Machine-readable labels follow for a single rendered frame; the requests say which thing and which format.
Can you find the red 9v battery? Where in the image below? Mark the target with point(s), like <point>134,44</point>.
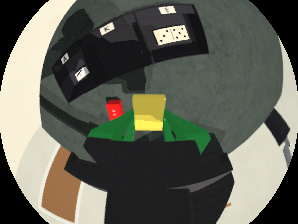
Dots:
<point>114,108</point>

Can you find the white domino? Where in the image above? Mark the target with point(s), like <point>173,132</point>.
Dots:
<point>171,34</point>

